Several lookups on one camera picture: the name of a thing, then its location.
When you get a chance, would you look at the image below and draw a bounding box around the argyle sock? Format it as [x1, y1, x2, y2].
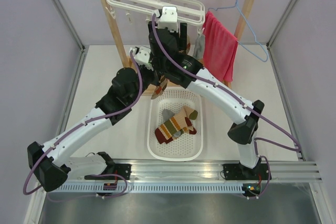
[179, 35, 191, 55]
[151, 76, 169, 100]

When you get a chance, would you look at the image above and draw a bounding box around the grey sock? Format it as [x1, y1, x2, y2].
[193, 34, 205, 60]
[162, 109, 182, 138]

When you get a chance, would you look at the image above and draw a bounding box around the beige striped sock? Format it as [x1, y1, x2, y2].
[154, 106, 198, 144]
[181, 117, 197, 135]

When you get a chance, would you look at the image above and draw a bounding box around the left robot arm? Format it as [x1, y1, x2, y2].
[27, 65, 162, 192]

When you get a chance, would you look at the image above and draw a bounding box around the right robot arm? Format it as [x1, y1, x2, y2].
[148, 21, 265, 179]

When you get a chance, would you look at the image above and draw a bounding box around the white clip sock hanger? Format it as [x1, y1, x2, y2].
[106, 0, 205, 27]

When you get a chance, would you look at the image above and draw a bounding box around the pink towel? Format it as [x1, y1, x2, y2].
[203, 11, 238, 82]

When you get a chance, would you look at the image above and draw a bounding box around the white perforated plastic basket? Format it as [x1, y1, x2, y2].
[147, 88, 203, 162]

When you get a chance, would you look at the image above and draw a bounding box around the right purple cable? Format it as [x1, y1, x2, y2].
[151, 13, 301, 180]

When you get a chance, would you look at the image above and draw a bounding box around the purple cable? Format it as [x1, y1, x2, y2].
[151, 13, 301, 180]
[23, 49, 145, 203]

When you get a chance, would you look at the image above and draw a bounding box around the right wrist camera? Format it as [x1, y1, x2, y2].
[154, 6, 179, 32]

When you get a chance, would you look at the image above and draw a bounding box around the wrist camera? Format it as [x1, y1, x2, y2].
[154, 6, 179, 32]
[129, 46, 154, 71]

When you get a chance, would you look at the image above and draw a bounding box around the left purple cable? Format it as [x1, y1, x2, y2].
[23, 49, 145, 203]

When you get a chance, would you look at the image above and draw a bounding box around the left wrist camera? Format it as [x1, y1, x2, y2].
[129, 46, 154, 71]

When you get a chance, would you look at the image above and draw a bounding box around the blue wire hanger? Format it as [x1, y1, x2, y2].
[208, 0, 269, 62]

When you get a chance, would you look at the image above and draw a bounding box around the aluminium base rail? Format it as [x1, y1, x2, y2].
[39, 158, 322, 185]

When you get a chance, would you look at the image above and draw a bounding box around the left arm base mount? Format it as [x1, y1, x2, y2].
[84, 152, 131, 180]

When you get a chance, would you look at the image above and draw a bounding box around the left aluminium frame post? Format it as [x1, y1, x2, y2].
[51, 0, 85, 51]

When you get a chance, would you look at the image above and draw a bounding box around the aluminium frame post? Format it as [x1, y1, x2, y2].
[51, 0, 85, 51]
[266, 0, 316, 49]

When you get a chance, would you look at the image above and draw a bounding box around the right aluminium frame post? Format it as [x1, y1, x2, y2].
[266, 0, 316, 49]

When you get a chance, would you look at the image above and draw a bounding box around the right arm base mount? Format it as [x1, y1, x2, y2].
[221, 157, 272, 200]

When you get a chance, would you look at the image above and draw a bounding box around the white slotted cable duct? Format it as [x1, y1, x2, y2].
[54, 182, 245, 194]

